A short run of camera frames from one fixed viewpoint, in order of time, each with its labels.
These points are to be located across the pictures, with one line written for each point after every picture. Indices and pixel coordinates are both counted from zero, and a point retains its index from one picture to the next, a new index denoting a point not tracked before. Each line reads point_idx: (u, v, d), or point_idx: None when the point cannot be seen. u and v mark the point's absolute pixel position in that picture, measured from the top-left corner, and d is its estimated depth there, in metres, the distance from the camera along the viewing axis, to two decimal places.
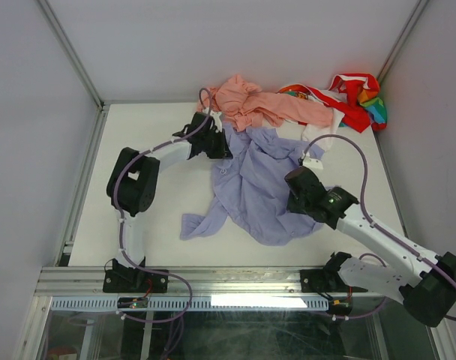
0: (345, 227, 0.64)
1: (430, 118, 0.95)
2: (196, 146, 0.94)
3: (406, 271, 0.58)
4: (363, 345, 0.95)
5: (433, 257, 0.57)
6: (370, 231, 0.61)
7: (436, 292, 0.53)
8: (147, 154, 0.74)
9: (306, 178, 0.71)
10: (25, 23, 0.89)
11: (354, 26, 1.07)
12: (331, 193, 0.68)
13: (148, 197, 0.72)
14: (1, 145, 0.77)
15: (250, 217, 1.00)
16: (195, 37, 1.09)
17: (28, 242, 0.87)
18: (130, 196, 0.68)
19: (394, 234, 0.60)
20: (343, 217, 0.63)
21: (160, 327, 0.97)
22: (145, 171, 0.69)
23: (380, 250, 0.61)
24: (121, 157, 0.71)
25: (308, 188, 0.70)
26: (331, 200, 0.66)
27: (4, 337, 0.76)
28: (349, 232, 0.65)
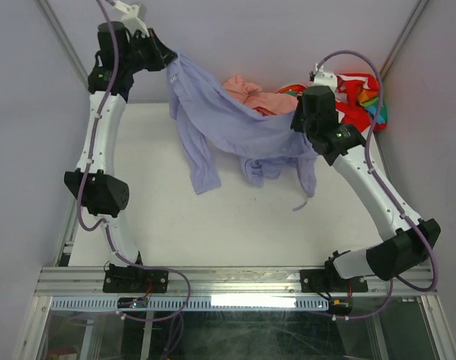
0: (341, 165, 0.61)
1: (430, 118, 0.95)
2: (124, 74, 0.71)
3: (382, 224, 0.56)
4: (363, 344, 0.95)
5: (417, 218, 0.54)
6: (366, 177, 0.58)
7: (406, 251, 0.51)
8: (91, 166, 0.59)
9: (325, 101, 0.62)
10: (24, 23, 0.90)
11: (354, 26, 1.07)
12: (340, 127, 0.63)
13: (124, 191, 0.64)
14: (2, 145, 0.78)
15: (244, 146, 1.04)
16: (195, 37, 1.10)
17: (28, 241, 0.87)
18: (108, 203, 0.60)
19: (388, 185, 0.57)
20: (344, 155, 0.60)
21: (160, 327, 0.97)
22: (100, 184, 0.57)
23: (367, 200, 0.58)
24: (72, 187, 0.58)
25: (323, 112, 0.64)
26: (339, 134, 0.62)
27: (4, 338, 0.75)
28: (343, 172, 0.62)
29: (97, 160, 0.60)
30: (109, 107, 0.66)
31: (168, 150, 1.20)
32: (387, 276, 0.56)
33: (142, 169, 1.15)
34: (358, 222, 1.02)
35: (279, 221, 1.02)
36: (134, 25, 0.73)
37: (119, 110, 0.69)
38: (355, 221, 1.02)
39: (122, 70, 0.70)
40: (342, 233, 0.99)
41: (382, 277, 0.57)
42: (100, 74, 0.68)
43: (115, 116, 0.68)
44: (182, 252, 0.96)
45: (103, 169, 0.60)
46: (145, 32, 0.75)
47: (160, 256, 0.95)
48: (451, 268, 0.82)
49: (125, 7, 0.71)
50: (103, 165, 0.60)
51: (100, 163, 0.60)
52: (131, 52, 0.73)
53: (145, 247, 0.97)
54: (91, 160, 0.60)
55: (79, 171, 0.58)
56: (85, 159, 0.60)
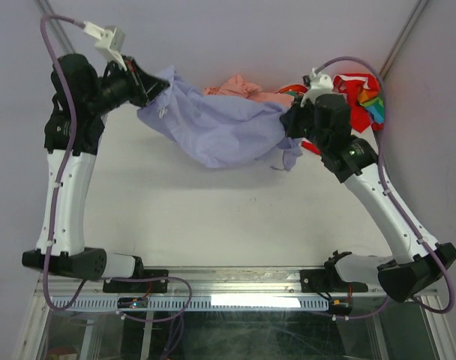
0: (354, 184, 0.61)
1: (430, 119, 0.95)
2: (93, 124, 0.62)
3: (399, 248, 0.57)
4: (363, 344, 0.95)
5: (433, 244, 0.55)
6: (381, 199, 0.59)
7: (424, 277, 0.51)
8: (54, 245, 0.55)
9: (339, 116, 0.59)
10: (25, 23, 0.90)
11: (355, 26, 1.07)
12: (353, 144, 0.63)
13: (100, 259, 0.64)
14: (1, 145, 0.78)
15: (231, 156, 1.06)
16: (196, 37, 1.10)
17: (28, 242, 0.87)
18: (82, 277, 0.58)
19: (404, 208, 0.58)
20: (359, 175, 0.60)
21: (160, 327, 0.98)
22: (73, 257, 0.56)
23: (383, 223, 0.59)
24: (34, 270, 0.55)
25: (337, 130, 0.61)
26: (352, 152, 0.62)
27: (4, 337, 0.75)
28: (355, 190, 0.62)
29: (61, 241, 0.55)
30: (71, 174, 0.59)
31: (168, 151, 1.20)
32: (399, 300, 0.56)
33: (141, 169, 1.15)
34: (358, 222, 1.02)
35: (278, 220, 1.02)
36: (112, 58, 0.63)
37: (85, 170, 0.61)
38: (355, 221, 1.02)
39: (87, 121, 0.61)
40: (342, 233, 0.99)
41: (393, 299, 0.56)
42: (58, 127, 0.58)
43: (80, 180, 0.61)
44: (182, 252, 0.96)
45: (67, 251, 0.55)
46: (121, 64, 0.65)
47: (160, 255, 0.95)
48: (451, 268, 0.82)
49: (98, 36, 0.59)
50: (67, 245, 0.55)
51: (64, 244, 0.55)
52: (97, 93, 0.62)
53: (145, 247, 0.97)
54: (53, 241, 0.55)
55: (39, 253, 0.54)
56: (45, 241, 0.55)
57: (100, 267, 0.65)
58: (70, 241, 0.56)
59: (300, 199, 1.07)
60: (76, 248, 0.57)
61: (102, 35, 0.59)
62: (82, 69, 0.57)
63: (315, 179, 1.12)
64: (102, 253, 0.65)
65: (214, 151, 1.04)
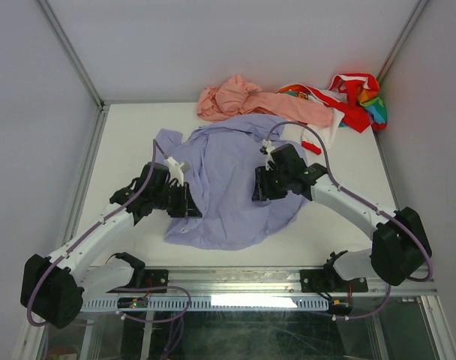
0: (317, 196, 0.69)
1: (430, 119, 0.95)
2: (142, 208, 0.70)
3: (367, 227, 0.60)
4: (364, 346, 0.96)
5: (392, 211, 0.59)
6: (340, 193, 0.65)
7: (394, 238, 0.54)
8: (63, 260, 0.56)
9: (288, 154, 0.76)
10: (24, 22, 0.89)
11: (355, 25, 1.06)
12: (308, 167, 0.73)
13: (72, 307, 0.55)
14: (0, 145, 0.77)
15: (216, 236, 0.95)
16: (196, 37, 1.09)
17: (27, 242, 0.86)
18: (47, 311, 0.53)
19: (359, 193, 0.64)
20: (314, 184, 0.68)
21: (160, 327, 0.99)
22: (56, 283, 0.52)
23: (349, 213, 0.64)
24: (27, 274, 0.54)
25: (289, 163, 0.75)
26: (307, 171, 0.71)
27: (3, 338, 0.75)
28: (322, 199, 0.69)
29: (71, 258, 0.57)
30: (115, 218, 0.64)
31: None
32: (397, 281, 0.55)
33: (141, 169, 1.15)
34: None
35: None
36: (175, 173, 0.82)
37: (122, 227, 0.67)
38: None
39: (145, 198, 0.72)
40: (343, 233, 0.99)
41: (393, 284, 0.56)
42: (126, 192, 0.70)
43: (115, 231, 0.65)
44: (182, 252, 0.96)
45: (71, 268, 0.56)
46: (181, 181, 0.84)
47: (160, 255, 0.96)
48: (451, 268, 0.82)
49: (173, 163, 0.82)
50: (73, 265, 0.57)
51: (72, 261, 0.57)
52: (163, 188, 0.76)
53: (145, 247, 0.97)
54: (64, 255, 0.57)
55: (46, 259, 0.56)
56: (61, 251, 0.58)
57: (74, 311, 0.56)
58: (77, 262, 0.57)
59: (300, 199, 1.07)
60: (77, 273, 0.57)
61: (175, 161, 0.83)
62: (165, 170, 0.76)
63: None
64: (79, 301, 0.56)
65: (199, 225, 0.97)
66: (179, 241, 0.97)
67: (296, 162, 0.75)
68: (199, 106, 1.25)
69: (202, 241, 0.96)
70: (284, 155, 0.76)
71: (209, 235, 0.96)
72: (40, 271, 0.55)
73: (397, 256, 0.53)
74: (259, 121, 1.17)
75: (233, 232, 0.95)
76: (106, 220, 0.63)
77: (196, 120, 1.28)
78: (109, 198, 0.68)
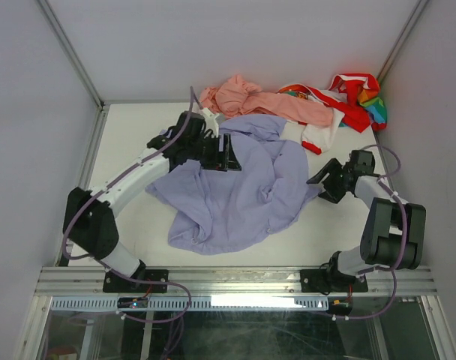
0: (358, 187, 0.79)
1: (429, 120, 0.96)
2: (177, 155, 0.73)
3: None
4: (363, 343, 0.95)
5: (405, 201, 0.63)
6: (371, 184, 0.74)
7: (385, 215, 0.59)
8: (102, 196, 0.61)
9: (364, 154, 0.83)
10: (24, 23, 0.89)
11: (355, 26, 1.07)
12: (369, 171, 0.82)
13: (109, 240, 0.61)
14: (0, 145, 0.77)
15: (220, 241, 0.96)
16: (195, 37, 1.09)
17: (27, 242, 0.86)
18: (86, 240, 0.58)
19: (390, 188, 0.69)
20: (361, 178, 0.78)
21: (161, 327, 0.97)
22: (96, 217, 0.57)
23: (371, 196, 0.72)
24: (71, 202, 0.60)
25: (359, 164, 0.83)
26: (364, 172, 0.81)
27: (3, 338, 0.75)
28: (360, 190, 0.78)
29: (110, 193, 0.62)
30: (152, 163, 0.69)
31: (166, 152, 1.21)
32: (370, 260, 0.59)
33: None
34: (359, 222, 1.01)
35: None
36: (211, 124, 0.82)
37: (154, 173, 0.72)
38: (355, 221, 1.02)
39: (180, 147, 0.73)
40: (341, 232, 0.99)
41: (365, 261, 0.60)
42: (163, 139, 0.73)
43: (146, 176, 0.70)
44: (184, 253, 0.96)
45: (111, 202, 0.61)
46: (215, 133, 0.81)
47: (160, 256, 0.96)
48: (451, 268, 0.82)
49: (209, 113, 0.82)
50: (112, 199, 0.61)
51: (112, 196, 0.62)
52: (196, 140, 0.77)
53: (145, 247, 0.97)
54: (104, 190, 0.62)
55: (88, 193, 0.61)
56: (101, 187, 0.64)
57: (110, 246, 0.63)
58: (116, 198, 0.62)
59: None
60: (115, 208, 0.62)
61: (211, 113, 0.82)
62: (200, 121, 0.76)
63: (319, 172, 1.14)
64: (112, 235, 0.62)
65: (201, 230, 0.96)
66: (182, 247, 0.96)
67: (366, 166, 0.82)
68: None
69: (205, 247, 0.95)
70: (359, 156, 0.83)
71: (214, 240, 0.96)
72: (83, 201, 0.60)
73: (376, 232, 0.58)
74: (259, 121, 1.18)
75: (235, 233, 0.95)
76: (143, 164, 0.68)
77: None
78: (148, 145, 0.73)
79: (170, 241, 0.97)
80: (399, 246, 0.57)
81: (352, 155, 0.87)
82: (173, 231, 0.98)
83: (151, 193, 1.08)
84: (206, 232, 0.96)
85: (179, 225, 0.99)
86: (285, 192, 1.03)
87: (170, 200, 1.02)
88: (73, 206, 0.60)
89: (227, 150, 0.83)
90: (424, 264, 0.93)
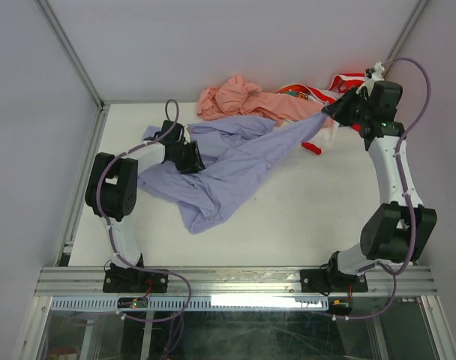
0: (373, 148, 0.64)
1: (429, 119, 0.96)
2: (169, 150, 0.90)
3: (385, 196, 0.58)
4: (363, 344, 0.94)
5: (417, 202, 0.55)
6: (388, 157, 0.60)
7: (391, 227, 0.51)
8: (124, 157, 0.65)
9: (388, 96, 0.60)
10: (25, 24, 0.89)
11: (354, 26, 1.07)
12: (389, 123, 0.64)
13: (130, 199, 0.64)
14: (1, 145, 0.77)
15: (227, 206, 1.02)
16: (195, 37, 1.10)
17: (28, 243, 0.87)
18: (114, 199, 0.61)
19: (406, 172, 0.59)
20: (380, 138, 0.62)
21: (160, 327, 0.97)
22: (124, 174, 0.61)
23: (382, 174, 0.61)
24: (97, 161, 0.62)
25: (380, 107, 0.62)
26: (384, 125, 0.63)
27: (4, 339, 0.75)
28: (373, 154, 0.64)
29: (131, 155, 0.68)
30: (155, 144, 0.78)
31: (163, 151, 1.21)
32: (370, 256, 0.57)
33: None
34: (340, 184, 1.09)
35: (276, 222, 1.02)
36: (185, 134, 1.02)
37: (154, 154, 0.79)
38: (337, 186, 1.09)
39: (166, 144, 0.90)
40: (342, 232, 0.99)
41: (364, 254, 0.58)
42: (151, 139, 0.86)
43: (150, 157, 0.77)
44: (185, 253, 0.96)
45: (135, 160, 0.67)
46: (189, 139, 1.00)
47: (160, 256, 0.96)
48: (451, 268, 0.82)
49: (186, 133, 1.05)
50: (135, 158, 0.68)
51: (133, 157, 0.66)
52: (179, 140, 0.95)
53: (145, 247, 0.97)
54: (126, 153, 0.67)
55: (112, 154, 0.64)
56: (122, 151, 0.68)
57: (130, 207, 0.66)
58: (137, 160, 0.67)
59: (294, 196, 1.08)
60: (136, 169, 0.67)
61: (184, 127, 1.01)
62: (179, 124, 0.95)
63: (322, 168, 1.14)
64: (133, 196, 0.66)
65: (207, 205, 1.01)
66: (203, 228, 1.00)
67: (388, 110, 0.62)
68: (199, 106, 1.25)
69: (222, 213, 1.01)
70: (383, 98, 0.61)
71: (222, 207, 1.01)
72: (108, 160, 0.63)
73: (378, 239, 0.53)
74: (247, 122, 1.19)
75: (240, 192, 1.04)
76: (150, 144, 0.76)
77: (196, 120, 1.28)
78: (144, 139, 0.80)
79: (190, 232, 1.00)
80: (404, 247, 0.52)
81: (374, 91, 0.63)
82: (188, 221, 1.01)
83: (141, 188, 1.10)
84: (211, 206, 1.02)
85: (187, 211, 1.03)
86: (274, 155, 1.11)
87: (161, 191, 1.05)
88: (100, 165, 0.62)
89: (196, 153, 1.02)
90: (424, 264, 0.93)
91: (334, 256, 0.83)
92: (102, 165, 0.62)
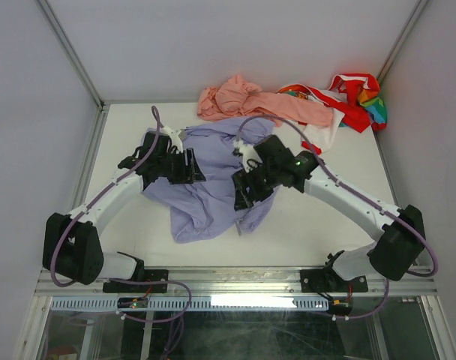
0: (312, 189, 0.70)
1: (430, 120, 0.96)
2: (150, 173, 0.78)
3: (370, 226, 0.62)
4: (363, 344, 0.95)
5: (396, 210, 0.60)
6: (335, 190, 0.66)
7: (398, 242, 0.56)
8: (82, 217, 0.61)
9: (273, 147, 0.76)
10: (24, 23, 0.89)
11: (354, 25, 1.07)
12: (298, 157, 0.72)
13: (94, 263, 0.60)
14: (0, 145, 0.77)
15: (220, 222, 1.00)
16: (195, 37, 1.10)
17: (28, 243, 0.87)
18: (70, 269, 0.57)
19: (358, 190, 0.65)
20: (310, 178, 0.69)
21: (161, 327, 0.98)
22: (79, 244, 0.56)
23: (349, 209, 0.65)
24: (50, 229, 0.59)
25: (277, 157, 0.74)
26: (298, 163, 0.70)
27: (4, 339, 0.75)
28: (318, 194, 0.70)
29: (91, 213, 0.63)
30: (127, 181, 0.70)
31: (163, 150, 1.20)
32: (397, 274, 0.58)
33: None
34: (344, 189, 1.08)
35: (276, 222, 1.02)
36: (174, 140, 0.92)
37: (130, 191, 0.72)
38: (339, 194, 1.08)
39: (151, 164, 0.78)
40: (342, 232, 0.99)
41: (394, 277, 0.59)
42: (133, 158, 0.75)
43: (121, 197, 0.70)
44: (184, 252, 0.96)
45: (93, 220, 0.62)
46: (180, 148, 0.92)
47: (160, 256, 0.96)
48: (451, 268, 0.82)
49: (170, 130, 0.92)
50: (94, 218, 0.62)
51: (93, 216, 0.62)
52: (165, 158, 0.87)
53: (145, 247, 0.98)
54: (85, 211, 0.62)
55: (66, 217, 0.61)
56: (80, 208, 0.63)
57: (97, 270, 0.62)
58: (97, 217, 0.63)
59: (293, 199, 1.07)
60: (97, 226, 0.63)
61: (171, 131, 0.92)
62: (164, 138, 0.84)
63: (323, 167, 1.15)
64: (97, 258, 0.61)
65: (198, 222, 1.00)
66: (188, 240, 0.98)
67: (283, 153, 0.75)
68: (199, 106, 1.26)
69: (210, 229, 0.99)
70: (271, 148, 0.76)
71: (213, 223, 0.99)
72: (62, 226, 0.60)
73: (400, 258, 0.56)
74: (247, 124, 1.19)
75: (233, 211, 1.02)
76: (119, 183, 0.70)
77: (196, 120, 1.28)
78: (119, 166, 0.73)
79: (175, 241, 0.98)
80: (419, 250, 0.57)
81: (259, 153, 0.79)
82: (175, 229, 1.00)
83: None
84: (204, 218, 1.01)
85: (178, 222, 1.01)
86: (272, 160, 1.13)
87: (160, 198, 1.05)
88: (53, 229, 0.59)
89: (191, 163, 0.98)
90: (424, 264, 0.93)
91: (329, 265, 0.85)
92: (56, 232, 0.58)
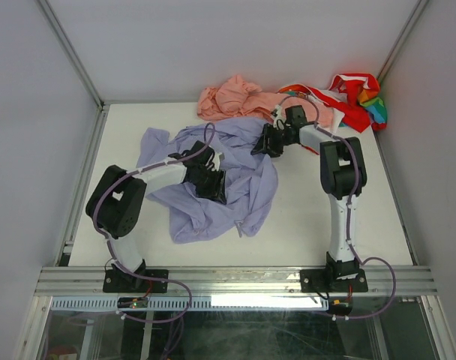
0: (302, 136, 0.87)
1: (430, 120, 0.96)
2: (190, 171, 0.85)
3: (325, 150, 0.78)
4: (363, 345, 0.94)
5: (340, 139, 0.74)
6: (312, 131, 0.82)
7: (334, 154, 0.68)
8: (135, 175, 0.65)
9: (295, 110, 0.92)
10: (25, 23, 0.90)
11: (354, 26, 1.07)
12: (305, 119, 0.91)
13: (130, 219, 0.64)
14: (0, 145, 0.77)
15: (219, 223, 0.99)
16: (195, 37, 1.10)
17: (28, 243, 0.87)
18: (111, 218, 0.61)
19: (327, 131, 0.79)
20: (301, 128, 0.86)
21: (161, 327, 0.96)
22: (127, 196, 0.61)
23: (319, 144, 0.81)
24: (106, 175, 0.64)
25: (294, 116, 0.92)
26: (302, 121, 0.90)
27: (4, 338, 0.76)
28: (304, 138, 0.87)
29: (144, 175, 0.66)
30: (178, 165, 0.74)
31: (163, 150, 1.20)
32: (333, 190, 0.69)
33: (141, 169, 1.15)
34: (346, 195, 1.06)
35: (276, 222, 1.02)
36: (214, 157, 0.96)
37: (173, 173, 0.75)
38: None
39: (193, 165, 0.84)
40: None
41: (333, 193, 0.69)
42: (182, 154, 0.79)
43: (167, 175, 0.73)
44: (184, 252, 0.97)
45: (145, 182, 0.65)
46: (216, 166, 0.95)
47: (160, 256, 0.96)
48: (451, 268, 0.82)
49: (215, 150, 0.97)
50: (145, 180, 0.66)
51: (145, 177, 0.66)
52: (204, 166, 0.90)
53: (145, 247, 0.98)
54: (139, 171, 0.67)
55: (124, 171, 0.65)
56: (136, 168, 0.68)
57: (130, 226, 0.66)
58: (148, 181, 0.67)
59: (292, 199, 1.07)
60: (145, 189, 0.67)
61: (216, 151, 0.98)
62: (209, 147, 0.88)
63: None
64: (135, 216, 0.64)
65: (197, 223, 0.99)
66: (187, 241, 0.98)
67: (300, 118, 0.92)
68: (199, 106, 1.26)
69: (209, 231, 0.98)
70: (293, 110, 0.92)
71: (212, 225, 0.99)
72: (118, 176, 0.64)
73: (331, 168, 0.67)
74: (244, 127, 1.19)
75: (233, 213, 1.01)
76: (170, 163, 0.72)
77: (196, 120, 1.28)
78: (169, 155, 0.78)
79: (175, 241, 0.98)
80: (351, 173, 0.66)
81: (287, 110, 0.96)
82: (173, 229, 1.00)
83: None
84: (202, 220, 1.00)
85: (177, 222, 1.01)
86: (268, 166, 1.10)
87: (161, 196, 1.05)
88: (109, 178, 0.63)
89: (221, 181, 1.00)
90: (423, 264, 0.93)
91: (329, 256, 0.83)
92: (109, 180, 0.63)
